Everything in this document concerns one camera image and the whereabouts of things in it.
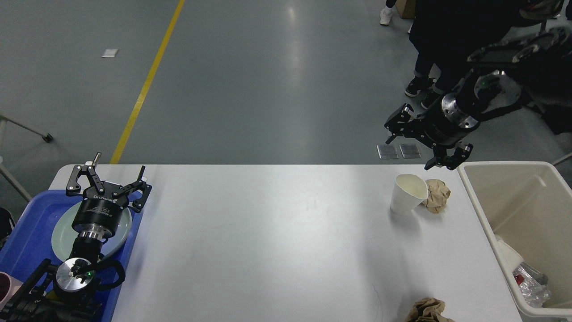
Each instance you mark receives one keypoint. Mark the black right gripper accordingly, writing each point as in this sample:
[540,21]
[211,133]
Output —
[441,127]

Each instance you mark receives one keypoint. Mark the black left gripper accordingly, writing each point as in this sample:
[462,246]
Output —
[100,212]

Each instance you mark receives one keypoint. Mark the white paper cup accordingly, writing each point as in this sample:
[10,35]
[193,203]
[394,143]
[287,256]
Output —
[408,192]
[511,258]

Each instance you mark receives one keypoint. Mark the brown paper ball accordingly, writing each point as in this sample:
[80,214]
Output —
[428,309]
[438,195]

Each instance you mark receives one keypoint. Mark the green plate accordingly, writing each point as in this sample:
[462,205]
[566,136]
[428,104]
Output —
[64,235]

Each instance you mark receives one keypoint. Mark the pink mug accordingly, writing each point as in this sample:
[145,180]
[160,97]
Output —
[9,284]

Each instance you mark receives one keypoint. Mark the foil tray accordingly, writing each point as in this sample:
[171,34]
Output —
[533,285]

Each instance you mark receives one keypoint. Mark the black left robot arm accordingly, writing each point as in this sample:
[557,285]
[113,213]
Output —
[65,292]

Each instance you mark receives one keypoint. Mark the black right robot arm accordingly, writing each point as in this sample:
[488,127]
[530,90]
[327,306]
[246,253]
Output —
[503,77]

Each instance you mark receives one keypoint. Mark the right floor outlet plate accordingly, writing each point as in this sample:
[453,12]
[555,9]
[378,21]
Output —
[410,151]

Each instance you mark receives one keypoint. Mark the floor outlet plate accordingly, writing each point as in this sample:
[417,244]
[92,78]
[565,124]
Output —
[387,152]
[410,151]

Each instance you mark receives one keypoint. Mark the left floor outlet plate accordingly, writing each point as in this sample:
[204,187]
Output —
[387,152]

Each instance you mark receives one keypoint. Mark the chair leg with caster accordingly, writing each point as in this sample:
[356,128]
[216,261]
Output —
[4,120]

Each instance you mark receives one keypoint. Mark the person in black sneakers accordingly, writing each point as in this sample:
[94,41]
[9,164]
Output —
[446,32]

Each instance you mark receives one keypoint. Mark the person in black pants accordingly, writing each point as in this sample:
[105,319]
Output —
[387,12]

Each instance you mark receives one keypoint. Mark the cardboard box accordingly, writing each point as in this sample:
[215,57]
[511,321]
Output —
[406,9]

